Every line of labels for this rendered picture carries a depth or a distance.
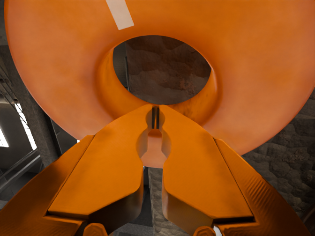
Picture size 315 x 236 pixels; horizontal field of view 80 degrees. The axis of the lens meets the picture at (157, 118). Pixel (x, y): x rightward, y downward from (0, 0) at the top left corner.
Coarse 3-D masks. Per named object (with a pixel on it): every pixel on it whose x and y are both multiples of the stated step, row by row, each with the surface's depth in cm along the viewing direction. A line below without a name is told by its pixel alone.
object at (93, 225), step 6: (90, 228) 5; (96, 228) 5; (102, 228) 5; (198, 228) 5; (204, 228) 5; (210, 228) 5; (84, 234) 5; (90, 234) 5; (96, 234) 5; (102, 234) 5; (198, 234) 5; (204, 234) 5; (210, 234) 5
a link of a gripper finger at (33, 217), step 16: (80, 144) 8; (64, 160) 8; (48, 176) 7; (64, 176) 7; (32, 192) 6; (48, 192) 6; (16, 208) 6; (32, 208) 6; (48, 208) 6; (0, 224) 5; (16, 224) 5; (32, 224) 5; (48, 224) 5; (64, 224) 5; (80, 224) 5
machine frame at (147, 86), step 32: (128, 64) 23; (160, 64) 22; (192, 64) 21; (160, 96) 24; (192, 96) 23; (288, 128) 28; (256, 160) 31; (288, 160) 30; (160, 192) 39; (288, 192) 32; (160, 224) 44
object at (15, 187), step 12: (0, 168) 1061; (24, 168) 809; (144, 168) 796; (0, 180) 973; (12, 180) 753; (24, 180) 966; (0, 192) 710; (144, 192) 841; (144, 204) 806; (144, 216) 755
